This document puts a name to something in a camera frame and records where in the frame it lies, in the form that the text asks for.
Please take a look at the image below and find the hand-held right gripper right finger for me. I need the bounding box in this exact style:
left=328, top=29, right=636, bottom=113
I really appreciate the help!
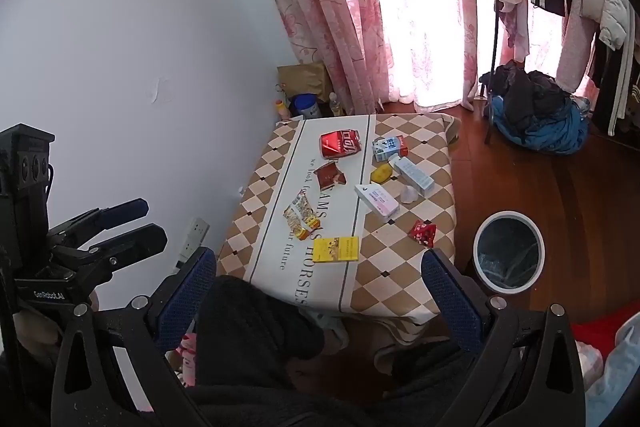
left=421, top=249, right=586, bottom=427

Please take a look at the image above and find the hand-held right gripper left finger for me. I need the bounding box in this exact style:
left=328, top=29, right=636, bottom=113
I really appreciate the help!
left=50, top=247, right=218, bottom=427

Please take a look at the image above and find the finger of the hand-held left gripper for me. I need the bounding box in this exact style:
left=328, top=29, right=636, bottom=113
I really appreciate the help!
left=47, top=198, right=150, bottom=245
left=52, top=223, right=168, bottom=280

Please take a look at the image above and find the white round trash bin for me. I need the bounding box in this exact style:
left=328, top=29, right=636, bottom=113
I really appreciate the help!
left=472, top=210, right=546, bottom=293

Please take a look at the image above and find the person's left hand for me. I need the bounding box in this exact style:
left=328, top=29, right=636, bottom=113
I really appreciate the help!
left=12, top=309, right=66, bottom=348

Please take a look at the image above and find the white power strip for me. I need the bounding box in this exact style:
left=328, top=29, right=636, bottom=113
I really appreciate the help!
left=172, top=217, right=210, bottom=275

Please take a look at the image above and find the pink white packet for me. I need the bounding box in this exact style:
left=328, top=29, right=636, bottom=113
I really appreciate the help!
left=179, top=332, right=199, bottom=388

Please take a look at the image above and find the red candy wrapper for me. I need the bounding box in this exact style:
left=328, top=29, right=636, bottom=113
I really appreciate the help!
left=407, top=220, right=437, bottom=249

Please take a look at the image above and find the grey slipper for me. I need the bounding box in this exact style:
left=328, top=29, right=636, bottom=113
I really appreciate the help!
left=310, top=312, right=351, bottom=349

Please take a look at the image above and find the yellow flat box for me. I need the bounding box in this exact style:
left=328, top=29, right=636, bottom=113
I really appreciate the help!
left=318, top=236, right=360, bottom=264

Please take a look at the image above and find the white pink flat box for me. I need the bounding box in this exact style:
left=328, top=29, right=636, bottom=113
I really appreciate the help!
left=354, top=183, right=401, bottom=222

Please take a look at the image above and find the patterned snack packet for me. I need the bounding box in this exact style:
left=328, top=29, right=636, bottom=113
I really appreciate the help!
left=283, top=189, right=321, bottom=241

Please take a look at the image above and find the long white blue box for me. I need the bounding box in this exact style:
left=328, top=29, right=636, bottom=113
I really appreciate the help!
left=390, top=155, right=435, bottom=194

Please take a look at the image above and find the checkered tablecloth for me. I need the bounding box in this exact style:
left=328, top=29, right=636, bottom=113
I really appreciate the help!
left=217, top=113, right=458, bottom=325

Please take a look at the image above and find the red cloth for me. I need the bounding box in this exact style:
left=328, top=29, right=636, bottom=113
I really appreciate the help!
left=570, top=302, right=640, bottom=360

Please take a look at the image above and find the brown snack wrapper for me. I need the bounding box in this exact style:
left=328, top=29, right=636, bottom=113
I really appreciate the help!
left=313, top=162, right=347, bottom=188

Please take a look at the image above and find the pale blue cloth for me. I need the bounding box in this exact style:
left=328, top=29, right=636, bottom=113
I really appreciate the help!
left=582, top=312, right=640, bottom=427

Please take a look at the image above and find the blue jacket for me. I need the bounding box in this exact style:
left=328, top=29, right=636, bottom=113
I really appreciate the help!
left=489, top=94, right=592, bottom=155

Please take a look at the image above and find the crushed red drink can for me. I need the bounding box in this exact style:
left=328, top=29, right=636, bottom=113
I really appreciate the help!
left=320, top=129, right=362, bottom=159

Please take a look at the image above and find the blue tin with white lid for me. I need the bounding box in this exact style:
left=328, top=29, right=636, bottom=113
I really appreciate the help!
left=290, top=93, right=323, bottom=120

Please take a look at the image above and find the pile of black clothes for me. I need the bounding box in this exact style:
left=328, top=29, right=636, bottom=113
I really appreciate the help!
left=479, top=59, right=573, bottom=132

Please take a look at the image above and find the brown paper bag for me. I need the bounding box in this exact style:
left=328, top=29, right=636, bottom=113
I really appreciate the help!
left=277, top=62, right=334, bottom=108

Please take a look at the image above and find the black clothes rack pole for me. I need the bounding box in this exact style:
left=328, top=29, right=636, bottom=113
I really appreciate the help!
left=484, top=0, right=503, bottom=144

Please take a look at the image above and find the pink floral curtain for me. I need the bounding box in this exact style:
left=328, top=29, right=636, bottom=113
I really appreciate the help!
left=235, top=0, right=401, bottom=118

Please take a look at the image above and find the white sheer curtain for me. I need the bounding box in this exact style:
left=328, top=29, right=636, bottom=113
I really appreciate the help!
left=360, top=0, right=463, bottom=108

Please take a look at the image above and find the pink fluffy robe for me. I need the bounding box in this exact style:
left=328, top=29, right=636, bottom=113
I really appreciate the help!
left=555, top=0, right=607, bottom=94

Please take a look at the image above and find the white puffer jacket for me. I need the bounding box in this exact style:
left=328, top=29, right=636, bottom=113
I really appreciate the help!
left=595, top=0, right=632, bottom=52

